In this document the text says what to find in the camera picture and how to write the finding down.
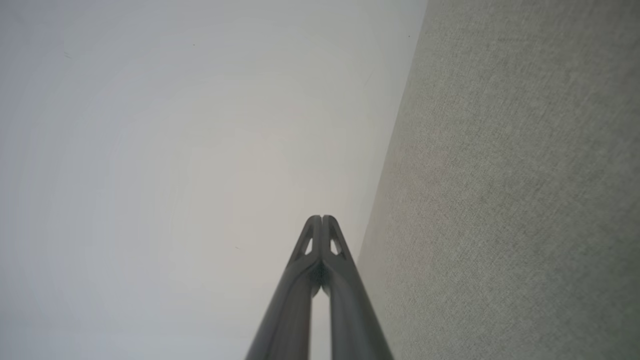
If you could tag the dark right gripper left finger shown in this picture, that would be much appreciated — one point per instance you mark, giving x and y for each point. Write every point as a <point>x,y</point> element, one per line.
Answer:
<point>292,310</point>

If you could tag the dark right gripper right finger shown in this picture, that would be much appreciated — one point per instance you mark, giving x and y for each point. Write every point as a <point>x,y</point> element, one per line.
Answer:
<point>352,310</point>

